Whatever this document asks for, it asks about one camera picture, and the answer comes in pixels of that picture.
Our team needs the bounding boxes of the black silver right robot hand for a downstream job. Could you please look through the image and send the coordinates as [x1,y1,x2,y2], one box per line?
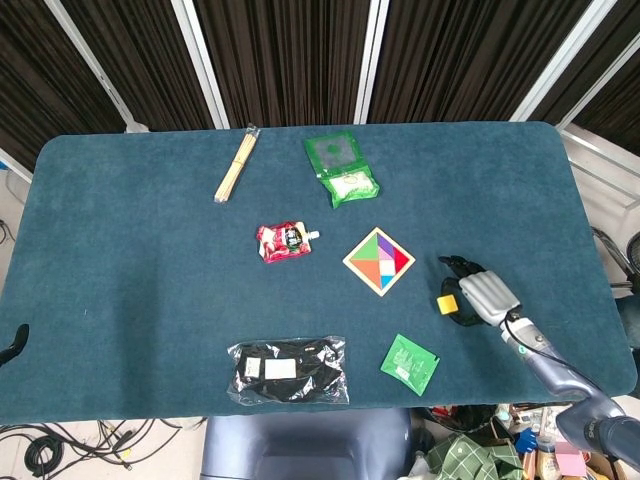
[437,254,524,329]

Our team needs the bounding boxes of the wooden tangram puzzle tray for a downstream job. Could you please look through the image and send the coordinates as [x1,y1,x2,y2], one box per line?
[342,226,417,298]

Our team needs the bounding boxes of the small green sachet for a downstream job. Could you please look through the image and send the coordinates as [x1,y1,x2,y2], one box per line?
[379,333,441,397]

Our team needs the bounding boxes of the black office chair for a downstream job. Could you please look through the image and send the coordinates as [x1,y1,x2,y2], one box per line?
[589,224,640,301]

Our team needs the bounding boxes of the green plaid cloth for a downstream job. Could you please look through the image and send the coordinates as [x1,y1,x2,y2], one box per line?
[424,433,526,480]

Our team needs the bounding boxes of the large green snack package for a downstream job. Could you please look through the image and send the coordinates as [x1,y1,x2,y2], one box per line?
[303,130,381,210]

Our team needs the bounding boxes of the pink paper box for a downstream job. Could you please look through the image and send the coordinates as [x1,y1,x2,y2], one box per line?
[554,440,587,477]

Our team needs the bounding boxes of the black garment in clear bag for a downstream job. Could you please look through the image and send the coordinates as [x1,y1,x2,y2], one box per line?
[227,335,350,406]

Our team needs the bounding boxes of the red drink pouch with spout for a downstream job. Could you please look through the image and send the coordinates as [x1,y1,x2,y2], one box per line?
[256,221,321,265]

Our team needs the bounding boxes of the blue robot torso base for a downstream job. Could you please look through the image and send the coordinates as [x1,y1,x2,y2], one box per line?
[199,407,416,480]

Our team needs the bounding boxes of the bundle of wooden chopsticks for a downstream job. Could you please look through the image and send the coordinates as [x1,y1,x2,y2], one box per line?
[213,123,262,204]

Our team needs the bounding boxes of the black folding partition screen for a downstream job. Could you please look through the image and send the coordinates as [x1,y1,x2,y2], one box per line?
[0,0,640,181]

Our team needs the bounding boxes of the teal table cloth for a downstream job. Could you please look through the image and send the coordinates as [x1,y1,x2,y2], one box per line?
[0,121,639,425]

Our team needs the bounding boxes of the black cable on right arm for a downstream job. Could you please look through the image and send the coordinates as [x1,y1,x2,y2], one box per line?
[502,310,609,396]

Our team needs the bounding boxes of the black floor cables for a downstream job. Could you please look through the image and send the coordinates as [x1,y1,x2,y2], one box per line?
[0,418,209,474]

